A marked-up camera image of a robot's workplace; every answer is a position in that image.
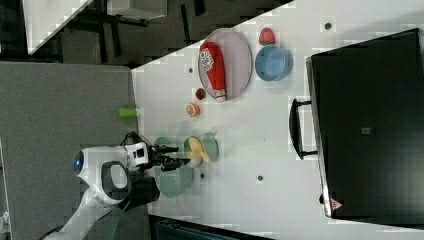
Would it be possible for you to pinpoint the green plastic colander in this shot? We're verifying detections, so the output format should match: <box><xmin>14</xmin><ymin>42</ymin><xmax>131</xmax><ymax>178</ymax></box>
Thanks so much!
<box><xmin>154</xmin><ymin>136</ymin><xmax>193</xmax><ymax>198</ymax></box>

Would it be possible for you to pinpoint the green plastic mug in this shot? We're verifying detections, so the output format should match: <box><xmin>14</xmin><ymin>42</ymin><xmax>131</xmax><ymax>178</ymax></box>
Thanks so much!
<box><xmin>183</xmin><ymin>133</ymin><xmax>219</xmax><ymax>163</ymax></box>

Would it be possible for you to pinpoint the blue plastic bowl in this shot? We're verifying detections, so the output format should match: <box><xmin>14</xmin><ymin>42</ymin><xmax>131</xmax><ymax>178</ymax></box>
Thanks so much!
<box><xmin>255</xmin><ymin>45</ymin><xmax>293</xmax><ymax>82</ymax></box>

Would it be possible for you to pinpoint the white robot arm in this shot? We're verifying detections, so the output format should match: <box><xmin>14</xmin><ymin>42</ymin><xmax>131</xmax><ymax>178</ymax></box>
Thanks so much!
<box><xmin>40</xmin><ymin>142</ymin><xmax>189</xmax><ymax>240</ymax></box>

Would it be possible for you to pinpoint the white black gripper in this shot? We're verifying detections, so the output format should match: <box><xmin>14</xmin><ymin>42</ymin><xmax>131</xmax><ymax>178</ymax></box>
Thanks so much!
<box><xmin>124</xmin><ymin>142</ymin><xmax>190</xmax><ymax>172</ymax></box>

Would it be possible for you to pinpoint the grey round plate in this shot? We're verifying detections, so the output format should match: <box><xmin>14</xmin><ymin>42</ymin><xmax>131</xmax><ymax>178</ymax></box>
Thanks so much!
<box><xmin>198</xmin><ymin>28</ymin><xmax>252</xmax><ymax>103</ymax></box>

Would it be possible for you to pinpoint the plush orange slice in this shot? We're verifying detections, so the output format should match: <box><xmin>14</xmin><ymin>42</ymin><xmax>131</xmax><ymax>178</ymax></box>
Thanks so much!
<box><xmin>186</xmin><ymin>103</ymin><xmax>201</xmax><ymax>117</ymax></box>

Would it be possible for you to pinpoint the black silver toaster oven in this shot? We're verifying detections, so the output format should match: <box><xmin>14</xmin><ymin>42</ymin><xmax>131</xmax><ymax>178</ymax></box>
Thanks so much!
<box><xmin>305</xmin><ymin>28</ymin><xmax>424</xmax><ymax>229</ymax></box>

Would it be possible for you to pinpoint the small red plush strawberry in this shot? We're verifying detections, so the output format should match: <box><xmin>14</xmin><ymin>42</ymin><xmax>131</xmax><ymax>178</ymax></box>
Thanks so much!
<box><xmin>195</xmin><ymin>88</ymin><xmax>206</xmax><ymax>100</ymax></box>

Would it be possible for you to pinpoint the yellow plush banana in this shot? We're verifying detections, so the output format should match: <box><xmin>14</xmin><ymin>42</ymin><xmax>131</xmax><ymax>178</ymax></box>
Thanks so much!
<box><xmin>185</xmin><ymin>137</ymin><xmax>212</xmax><ymax>168</ymax></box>

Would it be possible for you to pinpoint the pink plush strawberry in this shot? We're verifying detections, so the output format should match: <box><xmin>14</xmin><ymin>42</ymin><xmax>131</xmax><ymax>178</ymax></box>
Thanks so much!
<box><xmin>259</xmin><ymin>27</ymin><xmax>276</xmax><ymax>46</ymax></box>

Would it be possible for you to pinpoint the red plush ketchup bottle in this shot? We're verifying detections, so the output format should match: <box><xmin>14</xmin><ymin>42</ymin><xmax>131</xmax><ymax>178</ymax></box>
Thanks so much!
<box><xmin>199</xmin><ymin>41</ymin><xmax>227</xmax><ymax>102</ymax></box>

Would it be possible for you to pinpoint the green plush fruit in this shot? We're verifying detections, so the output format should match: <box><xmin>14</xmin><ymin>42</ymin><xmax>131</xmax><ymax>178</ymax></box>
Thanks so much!
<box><xmin>118</xmin><ymin>108</ymin><xmax>137</xmax><ymax>118</ymax></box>

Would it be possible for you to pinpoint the blue metal frame rail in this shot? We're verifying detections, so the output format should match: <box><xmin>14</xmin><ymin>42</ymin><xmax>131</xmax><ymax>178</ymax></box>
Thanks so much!
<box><xmin>149</xmin><ymin>215</ymin><xmax>271</xmax><ymax>240</ymax></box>

